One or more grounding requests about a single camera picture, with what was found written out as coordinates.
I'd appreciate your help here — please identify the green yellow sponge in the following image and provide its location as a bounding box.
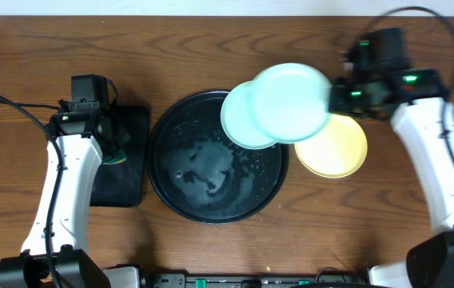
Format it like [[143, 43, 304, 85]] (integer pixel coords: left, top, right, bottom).
[[102, 149, 126, 165]]

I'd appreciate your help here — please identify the yellow plate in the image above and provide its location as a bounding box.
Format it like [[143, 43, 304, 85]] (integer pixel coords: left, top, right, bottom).
[[294, 114, 368, 178]]

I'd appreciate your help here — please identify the light green plate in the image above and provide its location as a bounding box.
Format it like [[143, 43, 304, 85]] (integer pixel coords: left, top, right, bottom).
[[220, 81, 277, 150], [250, 62, 332, 143]]

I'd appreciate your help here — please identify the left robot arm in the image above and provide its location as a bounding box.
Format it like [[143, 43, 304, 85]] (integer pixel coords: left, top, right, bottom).
[[0, 112, 140, 287]]

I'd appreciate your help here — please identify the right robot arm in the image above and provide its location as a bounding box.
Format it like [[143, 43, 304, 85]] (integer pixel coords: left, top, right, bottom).
[[329, 69, 454, 287]]

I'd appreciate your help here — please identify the black rectangular tray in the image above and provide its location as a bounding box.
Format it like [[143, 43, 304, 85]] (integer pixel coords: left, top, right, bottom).
[[90, 106, 150, 207]]

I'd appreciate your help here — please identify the black round tray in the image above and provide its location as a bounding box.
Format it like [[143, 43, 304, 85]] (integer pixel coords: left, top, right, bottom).
[[147, 90, 289, 224]]

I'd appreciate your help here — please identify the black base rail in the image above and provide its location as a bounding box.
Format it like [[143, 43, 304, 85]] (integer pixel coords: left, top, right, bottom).
[[147, 267, 369, 288]]

